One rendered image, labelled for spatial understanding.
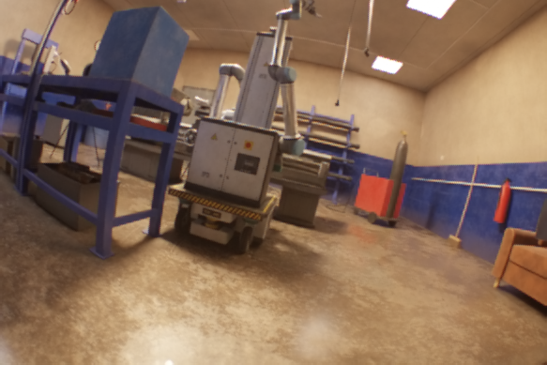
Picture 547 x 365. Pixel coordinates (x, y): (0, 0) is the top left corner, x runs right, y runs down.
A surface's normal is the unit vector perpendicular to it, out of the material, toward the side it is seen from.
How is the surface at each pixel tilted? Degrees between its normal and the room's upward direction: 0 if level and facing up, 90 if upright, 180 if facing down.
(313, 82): 90
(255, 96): 90
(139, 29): 90
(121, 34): 90
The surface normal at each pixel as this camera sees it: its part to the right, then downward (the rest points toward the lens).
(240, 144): -0.09, -0.02
